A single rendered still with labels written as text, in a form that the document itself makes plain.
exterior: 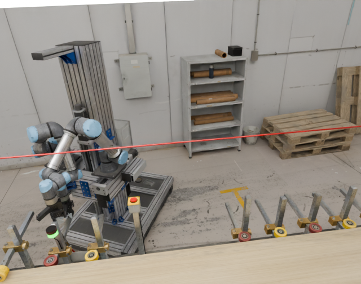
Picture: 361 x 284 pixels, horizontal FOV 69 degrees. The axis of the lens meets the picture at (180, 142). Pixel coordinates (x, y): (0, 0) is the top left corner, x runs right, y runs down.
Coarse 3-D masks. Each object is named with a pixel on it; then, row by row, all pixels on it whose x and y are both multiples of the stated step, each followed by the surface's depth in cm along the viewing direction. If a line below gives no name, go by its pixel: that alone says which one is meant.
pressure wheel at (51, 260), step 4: (48, 256) 165; (52, 256) 164; (56, 256) 164; (44, 260) 162; (48, 260) 162; (52, 260) 162; (56, 260) 162; (44, 264) 160; (48, 264) 160; (52, 264) 160; (56, 264) 163
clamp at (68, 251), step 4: (52, 248) 174; (56, 248) 174; (68, 248) 174; (52, 252) 171; (56, 252) 171; (60, 252) 172; (64, 252) 172; (68, 252) 173; (60, 256) 173; (64, 256) 174
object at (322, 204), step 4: (312, 192) 219; (312, 196) 219; (320, 204) 209; (324, 204) 207; (324, 208) 205; (328, 208) 202; (328, 212) 200; (332, 212) 198; (340, 224) 188; (340, 228) 188; (344, 228) 185
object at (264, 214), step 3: (255, 201) 215; (258, 201) 213; (258, 204) 210; (258, 207) 208; (261, 207) 206; (261, 210) 204; (264, 210) 203; (261, 213) 203; (264, 213) 201; (264, 216) 198; (267, 216) 198; (264, 219) 199; (267, 219) 195; (267, 222) 193; (270, 222) 193; (273, 231) 185; (273, 234) 185
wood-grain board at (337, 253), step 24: (264, 240) 171; (288, 240) 170; (312, 240) 169; (336, 240) 169; (360, 240) 168; (72, 264) 160; (96, 264) 159; (120, 264) 159; (144, 264) 158; (168, 264) 157; (192, 264) 157; (216, 264) 156; (240, 264) 156; (264, 264) 155; (288, 264) 155; (312, 264) 154; (336, 264) 153; (360, 264) 153
